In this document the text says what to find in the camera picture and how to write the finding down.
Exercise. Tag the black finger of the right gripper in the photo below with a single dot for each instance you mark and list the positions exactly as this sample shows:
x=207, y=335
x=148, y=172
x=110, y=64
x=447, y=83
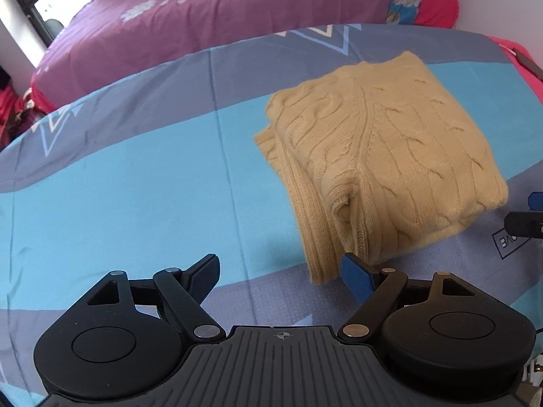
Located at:
x=528, y=224

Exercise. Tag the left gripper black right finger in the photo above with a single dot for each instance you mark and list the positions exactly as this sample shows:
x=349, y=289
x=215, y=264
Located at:
x=378, y=292

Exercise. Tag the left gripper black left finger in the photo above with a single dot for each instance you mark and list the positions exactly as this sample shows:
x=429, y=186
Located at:
x=182, y=293

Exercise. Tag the tan cable-knit cardigan sweater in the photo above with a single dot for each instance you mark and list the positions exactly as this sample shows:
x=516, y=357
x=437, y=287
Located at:
x=378, y=159

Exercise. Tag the pile of clothes on shelf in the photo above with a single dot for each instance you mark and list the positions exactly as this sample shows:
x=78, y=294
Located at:
x=17, y=114

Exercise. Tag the blue grey patterned bed sheet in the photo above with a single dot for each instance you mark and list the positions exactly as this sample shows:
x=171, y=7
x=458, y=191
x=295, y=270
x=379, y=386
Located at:
x=161, y=168

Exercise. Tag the black dark object on quilt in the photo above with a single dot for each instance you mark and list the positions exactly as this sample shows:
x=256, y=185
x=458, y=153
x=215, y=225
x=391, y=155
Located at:
x=528, y=64

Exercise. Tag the purple floral quilt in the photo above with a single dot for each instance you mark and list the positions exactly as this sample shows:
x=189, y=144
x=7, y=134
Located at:
x=108, y=40

